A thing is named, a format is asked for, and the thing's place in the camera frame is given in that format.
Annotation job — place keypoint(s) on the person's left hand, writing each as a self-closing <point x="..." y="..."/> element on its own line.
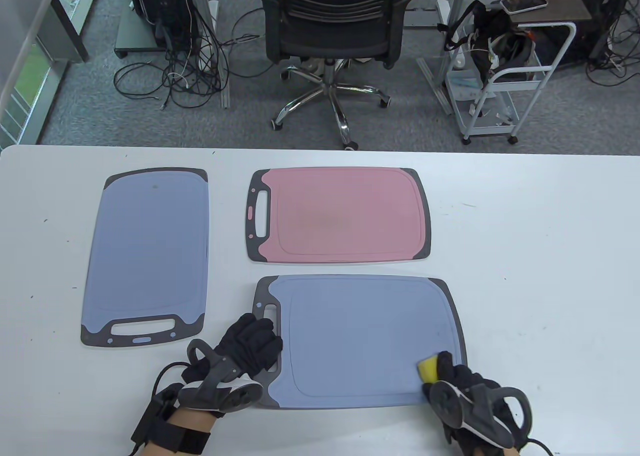
<point x="250" y="343"/>

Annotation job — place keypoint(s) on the person's right hand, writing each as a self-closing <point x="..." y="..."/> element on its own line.
<point x="465" y="376"/>

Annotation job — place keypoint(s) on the yellow sponge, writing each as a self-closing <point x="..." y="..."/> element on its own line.
<point x="428" y="368"/>

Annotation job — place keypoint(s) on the blue cutting board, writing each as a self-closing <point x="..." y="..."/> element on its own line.
<point x="145" y="246"/>
<point x="360" y="336"/>

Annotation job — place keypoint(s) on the pink cutting board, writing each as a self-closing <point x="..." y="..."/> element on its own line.
<point x="345" y="215"/>

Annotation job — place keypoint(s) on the person's left forearm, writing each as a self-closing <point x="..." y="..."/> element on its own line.
<point x="195" y="418"/>

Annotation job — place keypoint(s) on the grey right hand controller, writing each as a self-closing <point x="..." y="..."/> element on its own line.
<point x="445" y="403"/>

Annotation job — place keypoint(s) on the grey hand controller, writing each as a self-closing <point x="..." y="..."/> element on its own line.
<point x="445" y="403"/>
<point x="235" y="398"/>

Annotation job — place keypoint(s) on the grey left hand controller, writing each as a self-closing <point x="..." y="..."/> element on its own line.
<point x="235" y="398"/>

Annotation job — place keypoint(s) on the pale blue packet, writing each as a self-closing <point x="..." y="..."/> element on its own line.
<point x="462" y="83"/>

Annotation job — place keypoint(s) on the white utility cart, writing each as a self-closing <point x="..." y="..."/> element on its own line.
<point x="520" y="74"/>

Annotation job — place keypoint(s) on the black office chair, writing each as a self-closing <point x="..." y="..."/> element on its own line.
<point x="330" y="30"/>

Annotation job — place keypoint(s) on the grey stand base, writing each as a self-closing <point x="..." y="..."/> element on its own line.
<point x="132" y="33"/>

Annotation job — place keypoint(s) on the black bag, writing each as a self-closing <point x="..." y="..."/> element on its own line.
<point x="492" y="30"/>

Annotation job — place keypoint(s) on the black computer rack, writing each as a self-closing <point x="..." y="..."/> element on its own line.
<point x="170" y="5"/>

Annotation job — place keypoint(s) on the grey floor plate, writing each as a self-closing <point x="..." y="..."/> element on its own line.
<point x="420" y="19"/>

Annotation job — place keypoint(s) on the white smartphone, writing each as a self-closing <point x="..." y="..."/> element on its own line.
<point x="522" y="2"/>

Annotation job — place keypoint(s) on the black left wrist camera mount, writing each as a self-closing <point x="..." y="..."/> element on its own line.
<point x="155" y="426"/>

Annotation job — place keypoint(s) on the grey window frame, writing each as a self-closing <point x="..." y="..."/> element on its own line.
<point x="30" y="120"/>

